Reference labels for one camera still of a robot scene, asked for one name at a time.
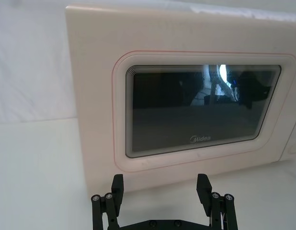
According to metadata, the cream microwave oven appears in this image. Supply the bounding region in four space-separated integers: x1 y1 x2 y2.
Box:
65 5 296 201

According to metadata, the white table cloth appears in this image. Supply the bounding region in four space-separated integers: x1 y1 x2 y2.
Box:
0 117 296 230

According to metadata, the white curtain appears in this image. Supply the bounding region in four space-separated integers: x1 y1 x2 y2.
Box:
0 0 296 126

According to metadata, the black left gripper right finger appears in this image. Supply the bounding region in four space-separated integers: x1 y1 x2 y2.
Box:
196 173 239 230

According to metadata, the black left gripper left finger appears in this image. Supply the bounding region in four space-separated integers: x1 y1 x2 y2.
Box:
91 174 125 230

